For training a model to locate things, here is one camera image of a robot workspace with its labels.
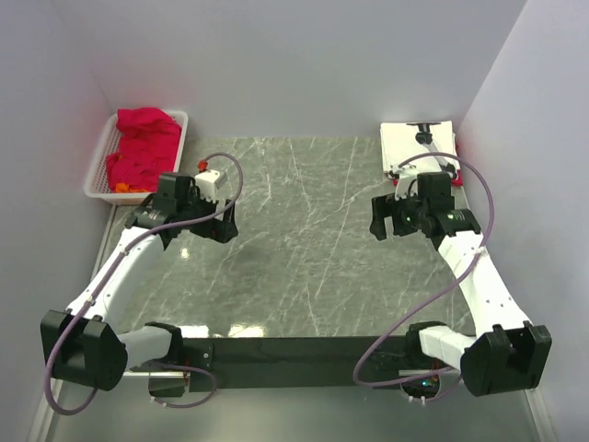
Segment orange t shirt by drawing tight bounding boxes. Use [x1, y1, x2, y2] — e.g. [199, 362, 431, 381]
[114, 182, 133, 193]

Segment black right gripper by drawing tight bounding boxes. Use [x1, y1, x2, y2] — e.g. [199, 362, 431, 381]
[369, 188, 429, 240]

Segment white plastic laundry basket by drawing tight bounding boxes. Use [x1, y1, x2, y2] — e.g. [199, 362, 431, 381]
[84, 109, 190, 206]

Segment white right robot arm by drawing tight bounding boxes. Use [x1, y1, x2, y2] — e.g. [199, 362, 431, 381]
[369, 172, 552, 397]

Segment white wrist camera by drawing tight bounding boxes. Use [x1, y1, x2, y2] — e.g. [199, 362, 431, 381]
[194, 160, 227, 203]
[388, 166, 419, 201]

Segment crimson red t shirt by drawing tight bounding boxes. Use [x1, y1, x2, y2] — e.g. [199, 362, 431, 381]
[106, 108, 181, 192]

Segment folded red t shirt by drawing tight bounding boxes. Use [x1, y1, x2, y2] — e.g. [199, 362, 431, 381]
[447, 140, 464, 187]

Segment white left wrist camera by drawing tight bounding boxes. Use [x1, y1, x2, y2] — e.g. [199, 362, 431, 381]
[194, 160, 227, 203]

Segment folded white printed t shirt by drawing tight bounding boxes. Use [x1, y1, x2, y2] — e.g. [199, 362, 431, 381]
[380, 121, 456, 179]

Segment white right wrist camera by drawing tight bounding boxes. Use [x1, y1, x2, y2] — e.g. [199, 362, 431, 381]
[388, 166, 419, 201]

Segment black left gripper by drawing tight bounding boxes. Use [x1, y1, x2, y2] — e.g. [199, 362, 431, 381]
[177, 186, 237, 242]

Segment aluminium extrusion rail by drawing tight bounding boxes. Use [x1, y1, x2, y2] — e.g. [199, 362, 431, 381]
[123, 370, 186, 379]

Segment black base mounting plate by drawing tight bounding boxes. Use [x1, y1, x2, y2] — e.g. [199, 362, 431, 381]
[128, 334, 461, 393]

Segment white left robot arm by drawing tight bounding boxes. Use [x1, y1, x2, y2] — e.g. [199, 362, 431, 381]
[40, 169, 238, 391]

